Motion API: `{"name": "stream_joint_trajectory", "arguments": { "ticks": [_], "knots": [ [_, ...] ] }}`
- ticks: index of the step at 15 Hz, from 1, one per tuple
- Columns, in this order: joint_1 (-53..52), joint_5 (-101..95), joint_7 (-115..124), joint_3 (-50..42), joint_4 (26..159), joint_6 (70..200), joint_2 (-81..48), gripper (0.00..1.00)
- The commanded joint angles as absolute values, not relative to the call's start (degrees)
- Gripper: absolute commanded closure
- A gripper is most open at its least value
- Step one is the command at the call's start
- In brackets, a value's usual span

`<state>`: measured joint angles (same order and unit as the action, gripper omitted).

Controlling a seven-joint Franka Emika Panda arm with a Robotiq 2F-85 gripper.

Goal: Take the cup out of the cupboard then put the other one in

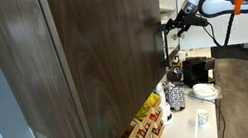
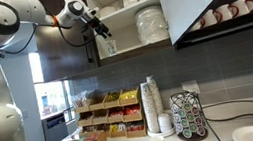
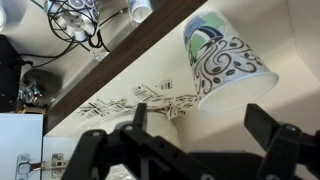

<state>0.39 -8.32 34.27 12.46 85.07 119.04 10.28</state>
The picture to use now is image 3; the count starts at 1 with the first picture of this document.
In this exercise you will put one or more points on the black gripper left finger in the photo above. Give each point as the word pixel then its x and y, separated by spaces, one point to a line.
pixel 140 116

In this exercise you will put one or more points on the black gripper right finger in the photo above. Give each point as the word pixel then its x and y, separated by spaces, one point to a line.
pixel 261 126

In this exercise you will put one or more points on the shiny dark metal pot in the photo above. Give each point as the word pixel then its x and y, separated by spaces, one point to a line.
pixel 41 86

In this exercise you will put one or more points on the dark wood wall cupboard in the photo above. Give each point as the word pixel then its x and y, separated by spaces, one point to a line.
pixel 133 50

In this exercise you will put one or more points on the white cupboard door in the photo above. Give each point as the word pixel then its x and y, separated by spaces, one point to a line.
pixel 20 133

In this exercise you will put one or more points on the black coffee machine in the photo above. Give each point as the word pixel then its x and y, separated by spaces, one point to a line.
pixel 8 76

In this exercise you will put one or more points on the metal cupboard hinge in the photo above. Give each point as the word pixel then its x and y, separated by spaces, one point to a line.
pixel 55 164

